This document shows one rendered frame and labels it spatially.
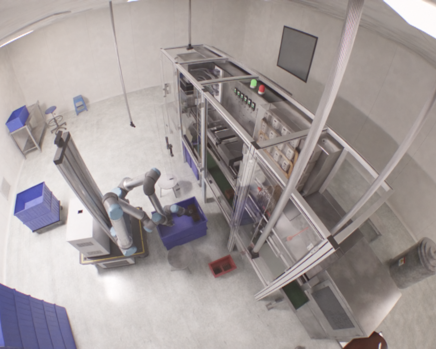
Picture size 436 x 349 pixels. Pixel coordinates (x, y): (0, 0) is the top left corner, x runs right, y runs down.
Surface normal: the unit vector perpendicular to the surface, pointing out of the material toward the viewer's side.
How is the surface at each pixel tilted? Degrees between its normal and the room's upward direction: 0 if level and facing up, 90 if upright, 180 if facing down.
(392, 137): 90
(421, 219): 90
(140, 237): 0
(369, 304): 0
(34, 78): 90
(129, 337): 0
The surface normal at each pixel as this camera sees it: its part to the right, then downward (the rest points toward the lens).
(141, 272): 0.04, -0.66
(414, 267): -0.99, 0.06
